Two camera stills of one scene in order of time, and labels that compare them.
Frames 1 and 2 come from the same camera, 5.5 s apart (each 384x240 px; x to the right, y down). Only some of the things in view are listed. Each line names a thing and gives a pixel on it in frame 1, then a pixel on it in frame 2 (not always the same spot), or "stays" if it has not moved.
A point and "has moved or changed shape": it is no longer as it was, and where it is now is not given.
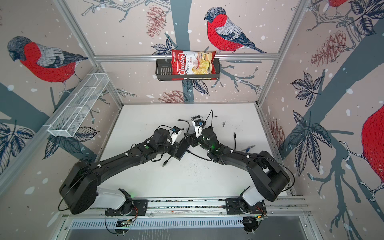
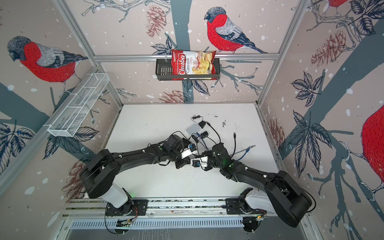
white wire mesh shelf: x=66 y=119 stays
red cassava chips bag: x=193 y=63 stays
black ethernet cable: x=164 y=162 has moved or changed shape
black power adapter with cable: x=194 y=117 stays
